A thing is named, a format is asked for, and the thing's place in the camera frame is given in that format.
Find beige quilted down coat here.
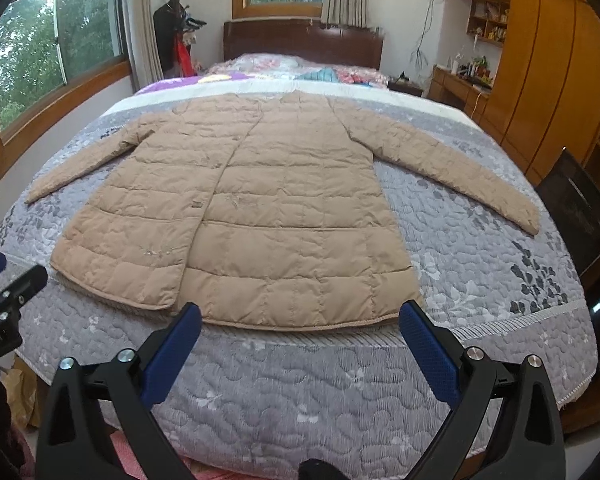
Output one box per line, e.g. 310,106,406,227
27,91,540,332

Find coat rack with clothes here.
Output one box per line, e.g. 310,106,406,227
154,0,207,78

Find black chair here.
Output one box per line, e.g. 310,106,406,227
535,148,600,276

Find left wooden framed window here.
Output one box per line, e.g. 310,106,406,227
0,0,131,179

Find purple floral blanket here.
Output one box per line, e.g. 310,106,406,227
136,72,250,96

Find left window curtain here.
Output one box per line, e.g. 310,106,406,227
122,0,163,90

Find wooden wardrobe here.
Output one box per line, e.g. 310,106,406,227
480,0,600,184

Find wooden desk with clutter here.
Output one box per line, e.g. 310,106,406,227
427,65,490,124

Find teal folded garment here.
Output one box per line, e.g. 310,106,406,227
294,67,339,82

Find dark wooden headboard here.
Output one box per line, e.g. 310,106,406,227
222,18,384,70

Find wall shelf with items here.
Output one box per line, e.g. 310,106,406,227
467,0,509,46

